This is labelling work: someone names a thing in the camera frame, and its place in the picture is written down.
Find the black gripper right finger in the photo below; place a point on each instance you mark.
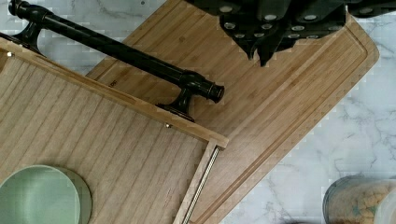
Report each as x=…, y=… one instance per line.
x=290, y=20

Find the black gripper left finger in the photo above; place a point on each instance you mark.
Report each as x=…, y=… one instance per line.
x=243, y=22

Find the wooden drawer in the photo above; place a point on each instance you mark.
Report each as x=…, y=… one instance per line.
x=143, y=165

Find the wooden cutting board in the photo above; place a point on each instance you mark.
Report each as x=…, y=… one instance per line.
x=266, y=110

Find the clear jar with snacks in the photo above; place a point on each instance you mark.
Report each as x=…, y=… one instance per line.
x=360, y=200

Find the green ceramic bowl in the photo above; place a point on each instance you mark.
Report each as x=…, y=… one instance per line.
x=42, y=194

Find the black drawer handle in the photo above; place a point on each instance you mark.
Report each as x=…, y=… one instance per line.
x=189, y=82

